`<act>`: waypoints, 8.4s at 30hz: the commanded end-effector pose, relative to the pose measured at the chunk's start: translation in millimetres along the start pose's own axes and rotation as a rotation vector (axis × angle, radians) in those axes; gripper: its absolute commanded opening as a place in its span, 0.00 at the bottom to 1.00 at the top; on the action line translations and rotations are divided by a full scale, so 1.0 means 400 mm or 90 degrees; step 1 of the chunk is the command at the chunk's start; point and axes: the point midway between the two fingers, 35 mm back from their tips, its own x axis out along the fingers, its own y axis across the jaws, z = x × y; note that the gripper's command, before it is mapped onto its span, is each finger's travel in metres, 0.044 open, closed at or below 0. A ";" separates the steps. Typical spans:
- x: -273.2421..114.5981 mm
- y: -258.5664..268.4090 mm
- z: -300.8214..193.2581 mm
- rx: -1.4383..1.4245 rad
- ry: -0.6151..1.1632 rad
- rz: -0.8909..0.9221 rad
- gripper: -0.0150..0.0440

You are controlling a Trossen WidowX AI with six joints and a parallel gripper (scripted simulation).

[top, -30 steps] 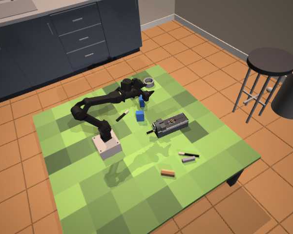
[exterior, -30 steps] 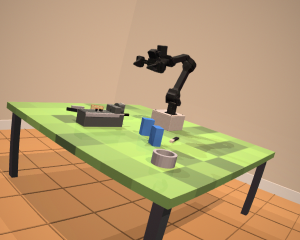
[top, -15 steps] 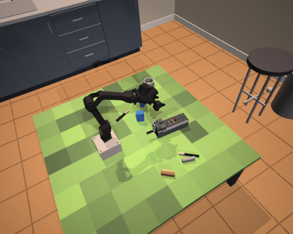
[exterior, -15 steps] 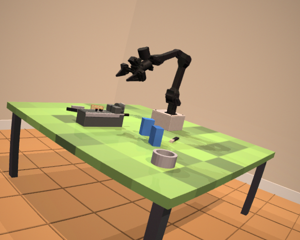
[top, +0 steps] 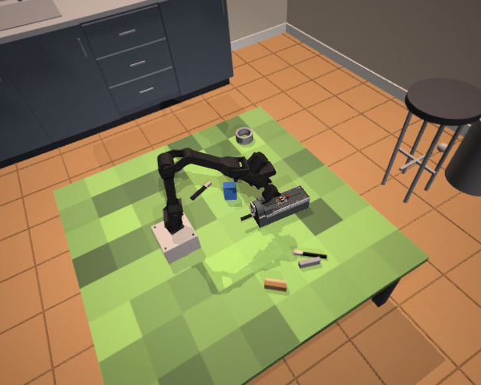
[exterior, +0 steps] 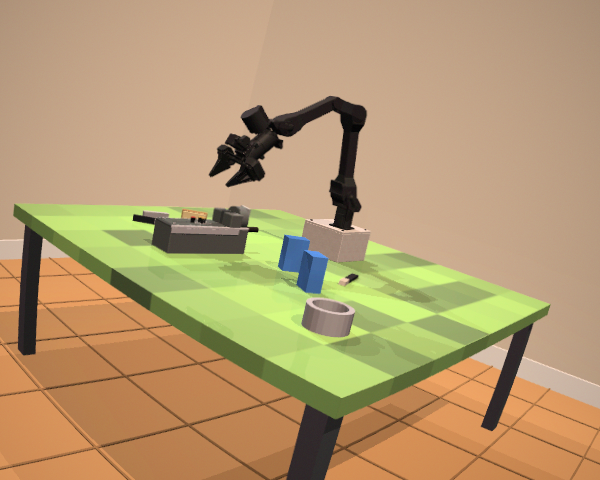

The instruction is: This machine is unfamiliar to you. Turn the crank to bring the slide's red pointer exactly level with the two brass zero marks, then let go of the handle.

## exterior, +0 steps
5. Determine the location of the grey hollow cylinder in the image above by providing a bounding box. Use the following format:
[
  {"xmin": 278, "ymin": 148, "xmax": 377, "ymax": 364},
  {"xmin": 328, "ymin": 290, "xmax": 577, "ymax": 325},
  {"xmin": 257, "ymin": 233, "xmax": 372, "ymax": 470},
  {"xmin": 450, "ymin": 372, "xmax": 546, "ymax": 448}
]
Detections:
[{"xmin": 301, "ymin": 298, "xmax": 355, "ymax": 337}]

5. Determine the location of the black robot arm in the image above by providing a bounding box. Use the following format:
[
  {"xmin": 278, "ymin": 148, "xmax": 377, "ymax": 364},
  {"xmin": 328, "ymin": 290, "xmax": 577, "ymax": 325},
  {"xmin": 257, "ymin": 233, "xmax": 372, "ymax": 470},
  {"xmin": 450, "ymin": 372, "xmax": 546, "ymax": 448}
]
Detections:
[{"xmin": 225, "ymin": 96, "xmax": 367, "ymax": 230}]

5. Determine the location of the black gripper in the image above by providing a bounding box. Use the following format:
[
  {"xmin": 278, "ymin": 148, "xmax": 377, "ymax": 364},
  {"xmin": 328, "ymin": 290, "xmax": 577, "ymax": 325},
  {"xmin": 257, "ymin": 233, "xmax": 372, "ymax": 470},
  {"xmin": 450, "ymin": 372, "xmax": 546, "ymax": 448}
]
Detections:
[{"xmin": 209, "ymin": 138, "xmax": 266, "ymax": 187}]

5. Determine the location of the blue rectangular block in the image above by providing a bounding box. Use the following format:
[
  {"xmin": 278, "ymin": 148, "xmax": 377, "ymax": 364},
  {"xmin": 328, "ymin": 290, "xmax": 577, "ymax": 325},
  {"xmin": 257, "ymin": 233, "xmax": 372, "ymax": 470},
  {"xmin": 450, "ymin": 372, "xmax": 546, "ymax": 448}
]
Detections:
[
  {"xmin": 296, "ymin": 250, "xmax": 329, "ymax": 294},
  {"xmin": 278, "ymin": 235, "xmax": 310, "ymax": 273}
]

